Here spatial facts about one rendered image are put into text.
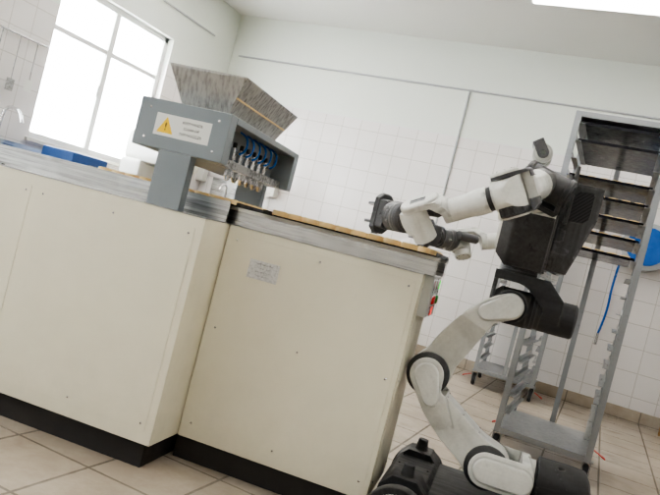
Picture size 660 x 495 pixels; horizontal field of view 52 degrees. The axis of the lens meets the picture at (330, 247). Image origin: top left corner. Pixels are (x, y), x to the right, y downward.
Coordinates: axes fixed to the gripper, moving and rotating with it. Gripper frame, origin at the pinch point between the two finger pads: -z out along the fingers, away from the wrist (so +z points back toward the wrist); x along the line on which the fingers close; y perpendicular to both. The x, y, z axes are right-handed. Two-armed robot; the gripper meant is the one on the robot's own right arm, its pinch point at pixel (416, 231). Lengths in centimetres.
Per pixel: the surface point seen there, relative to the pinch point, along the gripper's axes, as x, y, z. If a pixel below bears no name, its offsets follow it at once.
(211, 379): -68, -2, -68
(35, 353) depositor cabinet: -73, -27, -121
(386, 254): -11.7, 31.1, -32.7
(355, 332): -39, 29, -36
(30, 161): -11, -61, -133
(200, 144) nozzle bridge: 8, 1, -92
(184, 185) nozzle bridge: -6, -1, -94
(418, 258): -10.3, 38.4, -25.2
